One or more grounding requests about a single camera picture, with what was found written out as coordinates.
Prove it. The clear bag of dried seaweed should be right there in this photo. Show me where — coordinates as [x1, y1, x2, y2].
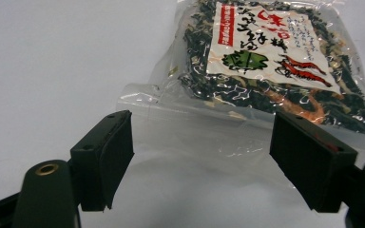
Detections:
[115, 0, 365, 165]

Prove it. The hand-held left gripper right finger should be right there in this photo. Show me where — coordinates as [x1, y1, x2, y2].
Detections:
[269, 110, 359, 214]

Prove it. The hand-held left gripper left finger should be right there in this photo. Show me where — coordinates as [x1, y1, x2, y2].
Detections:
[69, 109, 135, 213]

